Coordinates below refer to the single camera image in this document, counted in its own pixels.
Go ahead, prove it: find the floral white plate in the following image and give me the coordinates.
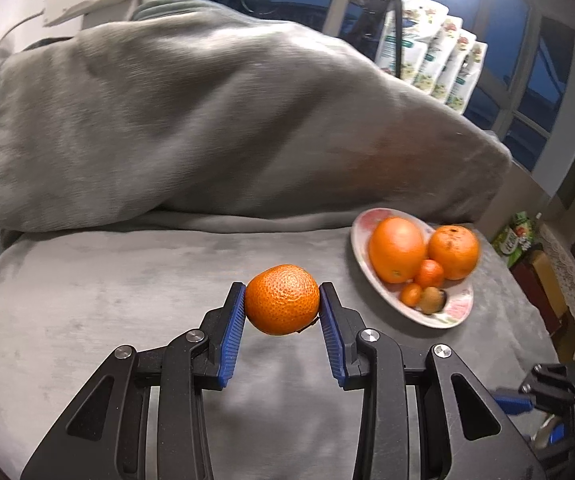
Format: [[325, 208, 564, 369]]
[[351, 207, 475, 330]]

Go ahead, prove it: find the brown box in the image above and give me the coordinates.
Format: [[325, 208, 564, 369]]
[[511, 251, 569, 338]]

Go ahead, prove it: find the small oval kumquat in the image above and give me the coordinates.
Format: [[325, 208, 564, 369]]
[[399, 283, 423, 307]]

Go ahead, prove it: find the grey fleece blanket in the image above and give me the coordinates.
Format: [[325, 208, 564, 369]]
[[0, 7, 514, 235]]

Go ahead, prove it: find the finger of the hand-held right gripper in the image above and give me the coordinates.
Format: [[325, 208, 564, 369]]
[[537, 407, 575, 461], [492, 364, 575, 416]]

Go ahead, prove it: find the bumpy-skinned tangerine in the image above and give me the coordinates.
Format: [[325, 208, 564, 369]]
[[245, 264, 321, 336]]

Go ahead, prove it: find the green snack packet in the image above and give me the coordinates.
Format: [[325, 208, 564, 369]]
[[491, 211, 539, 262]]

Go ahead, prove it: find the grey plush mat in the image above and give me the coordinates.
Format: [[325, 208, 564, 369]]
[[0, 209, 565, 480]]

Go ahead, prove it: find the brown kiwi fruit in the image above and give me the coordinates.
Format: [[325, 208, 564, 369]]
[[419, 287, 444, 315]]

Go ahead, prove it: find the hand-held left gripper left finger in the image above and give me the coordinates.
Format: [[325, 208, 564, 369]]
[[20, 282, 247, 480]]

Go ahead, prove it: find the medium spotted orange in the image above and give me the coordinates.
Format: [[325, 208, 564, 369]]
[[428, 225, 481, 281]]

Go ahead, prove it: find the large round orange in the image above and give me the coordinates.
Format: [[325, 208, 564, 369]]
[[368, 217, 427, 284]]

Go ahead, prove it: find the small smooth mandarin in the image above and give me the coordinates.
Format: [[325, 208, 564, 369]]
[[414, 259, 446, 290]]

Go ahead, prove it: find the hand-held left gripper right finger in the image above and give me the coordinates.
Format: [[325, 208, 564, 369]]
[[319, 282, 547, 480]]

